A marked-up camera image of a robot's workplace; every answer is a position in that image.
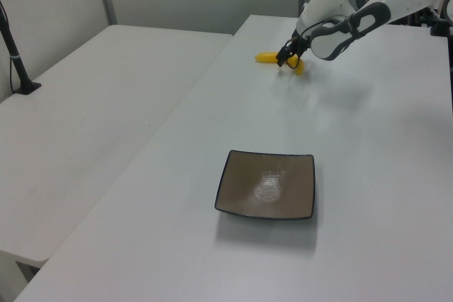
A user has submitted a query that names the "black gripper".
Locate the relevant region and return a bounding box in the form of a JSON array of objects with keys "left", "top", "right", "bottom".
[{"left": 275, "top": 29, "right": 310, "bottom": 70}]

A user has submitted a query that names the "yellow banana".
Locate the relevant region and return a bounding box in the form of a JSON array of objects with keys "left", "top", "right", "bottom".
[{"left": 254, "top": 52, "right": 306, "bottom": 76}]

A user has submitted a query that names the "brown square ceramic plate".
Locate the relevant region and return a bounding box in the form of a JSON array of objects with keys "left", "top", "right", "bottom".
[{"left": 214, "top": 149, "right": 316, "bottom": 221}]

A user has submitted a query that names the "black clamp stand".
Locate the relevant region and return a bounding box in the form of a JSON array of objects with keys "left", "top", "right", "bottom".
[{"left": 429, "top": 15, "right": 453, "bottom": 37}]

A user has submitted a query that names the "white side table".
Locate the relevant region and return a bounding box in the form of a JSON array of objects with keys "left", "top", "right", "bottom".
[{"left": 0, "top": 24, "right": 234, "bottom": 268}]

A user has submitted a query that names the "black pole stand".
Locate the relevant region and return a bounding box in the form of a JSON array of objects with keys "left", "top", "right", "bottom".
[{"left": 0, "top": 0, "right": 42, "bottom": 95}]

